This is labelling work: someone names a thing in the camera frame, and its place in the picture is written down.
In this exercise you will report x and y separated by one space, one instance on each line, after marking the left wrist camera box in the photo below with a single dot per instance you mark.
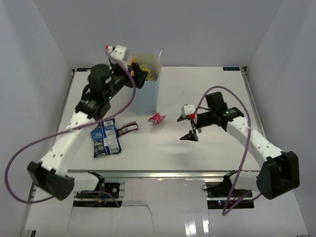
119 52

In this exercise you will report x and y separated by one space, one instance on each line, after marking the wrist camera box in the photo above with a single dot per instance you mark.
189 112
119 52

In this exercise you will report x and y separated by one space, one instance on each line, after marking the light blue paper bag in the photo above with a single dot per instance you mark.
145 101

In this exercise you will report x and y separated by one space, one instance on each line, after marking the small red candy wrapper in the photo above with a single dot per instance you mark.
156 119

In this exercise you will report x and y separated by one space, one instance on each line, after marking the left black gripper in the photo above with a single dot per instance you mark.
140 74

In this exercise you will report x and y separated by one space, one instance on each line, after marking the left blue corner label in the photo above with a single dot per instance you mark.
82 69

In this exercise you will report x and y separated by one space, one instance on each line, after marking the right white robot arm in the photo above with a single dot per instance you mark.
279 170

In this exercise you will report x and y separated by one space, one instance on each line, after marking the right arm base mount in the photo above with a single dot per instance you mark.
216 197

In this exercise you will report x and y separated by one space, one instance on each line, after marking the orange chips bag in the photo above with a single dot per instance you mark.
132 61

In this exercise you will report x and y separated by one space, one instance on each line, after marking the right blue corner label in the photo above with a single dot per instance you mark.
231 68

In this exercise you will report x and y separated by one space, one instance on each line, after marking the brown chocolate bar wrapper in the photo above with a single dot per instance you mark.
129 127

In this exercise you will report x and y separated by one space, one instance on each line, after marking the blue corner label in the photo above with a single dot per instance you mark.
231 68
82 69

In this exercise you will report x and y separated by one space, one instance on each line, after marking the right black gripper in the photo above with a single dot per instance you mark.
190 136

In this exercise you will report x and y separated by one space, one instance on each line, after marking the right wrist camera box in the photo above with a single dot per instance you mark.
189 112

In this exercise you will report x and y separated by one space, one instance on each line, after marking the yellow green candy bag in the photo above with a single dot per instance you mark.
150 76

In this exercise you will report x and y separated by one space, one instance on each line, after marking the blue snack bag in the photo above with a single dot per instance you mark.
105 139

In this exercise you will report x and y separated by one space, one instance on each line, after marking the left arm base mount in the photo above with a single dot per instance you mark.
109 197

